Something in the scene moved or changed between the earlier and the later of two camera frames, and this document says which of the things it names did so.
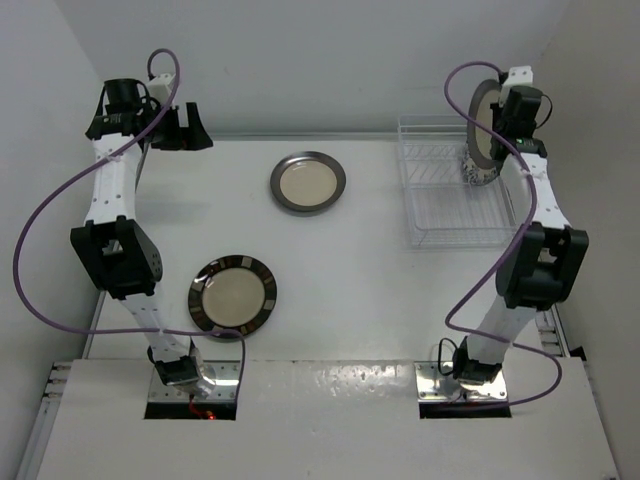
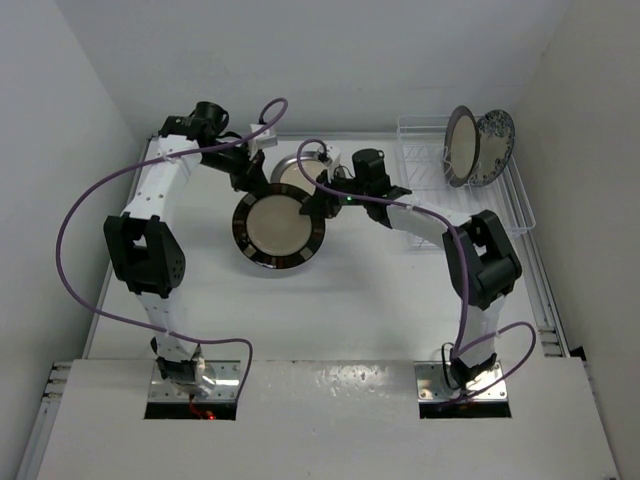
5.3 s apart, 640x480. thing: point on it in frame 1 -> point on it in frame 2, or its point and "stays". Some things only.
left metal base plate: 227,386 stays
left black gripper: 191,138 -> 250,177
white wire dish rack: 442,208 stays
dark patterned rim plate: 236,292 -> 269,229
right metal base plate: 431,385 stays
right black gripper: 498,109 -> 324,206
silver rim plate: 480,108 -> 462,147
